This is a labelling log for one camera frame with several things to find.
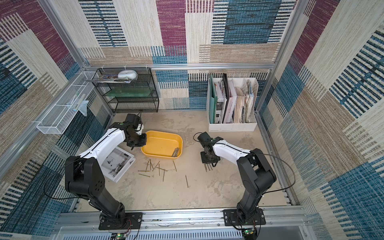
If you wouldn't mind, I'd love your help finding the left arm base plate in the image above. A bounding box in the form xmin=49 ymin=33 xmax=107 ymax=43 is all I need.
xmin=99 ymin=212 xmax=143 ymax=231

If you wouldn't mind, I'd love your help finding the white round object on shelf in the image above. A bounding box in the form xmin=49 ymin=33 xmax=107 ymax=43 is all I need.
xmin=118 ymin=70 xmax=138 ymax=81

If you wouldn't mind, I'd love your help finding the green folder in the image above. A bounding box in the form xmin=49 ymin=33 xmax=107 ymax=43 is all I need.
xmin=208 ymin=75 xmax=218 ymax=124

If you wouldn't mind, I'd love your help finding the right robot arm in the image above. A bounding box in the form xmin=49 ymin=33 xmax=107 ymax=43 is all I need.
xmin=196 ymin=132 xmax=277 ymax=225

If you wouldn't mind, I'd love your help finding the black wire mesh shelf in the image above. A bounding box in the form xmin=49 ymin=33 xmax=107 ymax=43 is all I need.
xmin=91 ymin=67 xmax=160 ymax=114

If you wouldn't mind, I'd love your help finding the white wire wall basket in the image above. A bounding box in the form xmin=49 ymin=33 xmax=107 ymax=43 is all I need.
xmin=37 ymin=71 xmax=95 ymax=135

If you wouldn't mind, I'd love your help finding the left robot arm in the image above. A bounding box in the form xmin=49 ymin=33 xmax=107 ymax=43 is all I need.
xmin=65 ymin=114 xmax=147 ymax=226

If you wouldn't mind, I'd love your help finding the yellow plastic storage box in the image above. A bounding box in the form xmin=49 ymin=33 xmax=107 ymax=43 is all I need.
xmin=141 ymin=131 xmax=183 ymax=160

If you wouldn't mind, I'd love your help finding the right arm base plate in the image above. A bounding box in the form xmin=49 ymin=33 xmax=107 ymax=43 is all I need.
xmin=223 ymin=208 xmax=266 ymax=227

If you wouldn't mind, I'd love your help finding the white file organizer box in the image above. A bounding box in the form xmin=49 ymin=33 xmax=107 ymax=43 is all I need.
xmin=206 ymin=74 xmax=259 ymax=132

